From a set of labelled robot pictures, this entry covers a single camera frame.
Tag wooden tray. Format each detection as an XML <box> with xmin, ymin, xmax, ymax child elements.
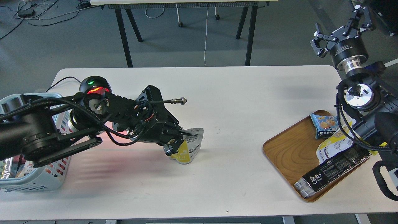
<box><xmin>263</xmin><ymin>116</ymin><xmax>371</xmax><ymax>202</ymax></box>

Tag yellow cartoon snack packet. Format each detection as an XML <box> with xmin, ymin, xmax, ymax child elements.
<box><xmin>369</xmin><ymin>142</ymin><xmax>387</xmax><ymax>155</ymax></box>

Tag white hanging cable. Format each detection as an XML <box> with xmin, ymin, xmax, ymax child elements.
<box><xmin>204</xmin><ymin>6</ymin><xmax>209</xmax><ymax>67</ymax></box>

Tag yellow grey snack pouch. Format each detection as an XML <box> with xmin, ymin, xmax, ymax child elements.
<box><xmin>169</xmin><ymin>128</ymin><xmax>204</xmax><ymax>164</ymax></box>

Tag light blue plastic basket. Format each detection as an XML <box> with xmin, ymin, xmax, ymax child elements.
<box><xmin>1</xmin><ymin>92</ymin><xmax>77</xmax><ymax>192</ymax></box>

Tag black long snack package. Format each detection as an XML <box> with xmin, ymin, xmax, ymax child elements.
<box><xmin>293</xmin><ymin>146</ymin><xmax>371</xmax><ymax>198</ymax></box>

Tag snack packets inside basket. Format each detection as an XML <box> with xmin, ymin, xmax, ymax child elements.
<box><xmin>0</xmin><ymin>155</ymin><xmax>35</xmax><ymax>180</ymax></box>

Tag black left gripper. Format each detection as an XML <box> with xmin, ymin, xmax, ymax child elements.
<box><xmin>112</xmin><ymin>109</ymin><xmax>192</xmax><ymax>156</ymax></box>

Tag black power adapter on floor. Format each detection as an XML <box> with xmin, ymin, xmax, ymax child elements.
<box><xmin>17</xmin><ymin>8</ymin><xmax>35</xmax><ymax>18</ymax></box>

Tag black leg background table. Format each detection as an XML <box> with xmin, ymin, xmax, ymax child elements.
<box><xmin>90</xmin><ymin>0</ymin><xmax>279</xmax><ymax>67</ymax></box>

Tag yellow white snack bag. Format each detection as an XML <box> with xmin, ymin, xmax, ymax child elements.
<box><xmin>316</xmin><ymin>125</ymin><xmax>354</xmax><ymax>164</ymax></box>

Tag black barcode scanner red window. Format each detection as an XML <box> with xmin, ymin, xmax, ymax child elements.
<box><xmin>79</xmin><ymin>76</ymin><xmax>112</xmax><ymax>95</ymax></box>

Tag blue snack packet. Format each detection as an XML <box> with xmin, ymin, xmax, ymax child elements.
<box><xmin>310</xmin><ymin>114</ymin><xmax>339</xmax><ymax>139</ymax></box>

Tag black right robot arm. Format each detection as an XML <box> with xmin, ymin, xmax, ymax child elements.
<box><xmin>310</xmin><ymin>3</ymin><xmax>397</xmax><ymax>201</ymax></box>

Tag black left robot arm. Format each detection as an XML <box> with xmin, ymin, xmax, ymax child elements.
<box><xmin>0</xmin><ymin>85</ymin><xmax>192</xmax><ymax>167</ymax></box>

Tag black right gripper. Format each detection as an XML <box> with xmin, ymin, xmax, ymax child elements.
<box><xmin>310</xmin><ymin>5</ymin><xmax>376</xmax><ymax>70</ymax></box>

